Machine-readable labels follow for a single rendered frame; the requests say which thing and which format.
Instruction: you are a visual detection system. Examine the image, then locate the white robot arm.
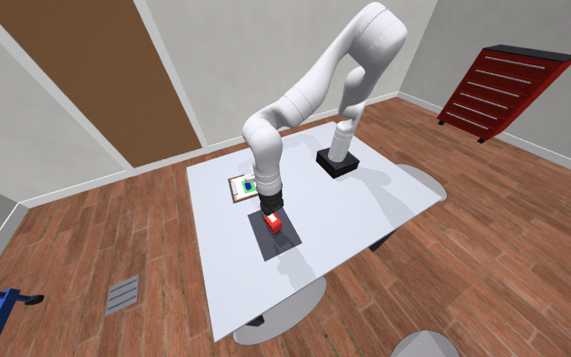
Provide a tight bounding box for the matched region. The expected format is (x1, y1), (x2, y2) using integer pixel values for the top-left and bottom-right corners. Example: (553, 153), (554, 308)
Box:
(242, 2), (407, 184)

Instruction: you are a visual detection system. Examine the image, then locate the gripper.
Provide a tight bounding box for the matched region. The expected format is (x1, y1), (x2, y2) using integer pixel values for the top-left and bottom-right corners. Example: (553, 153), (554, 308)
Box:
(244, 170), (284, 218)

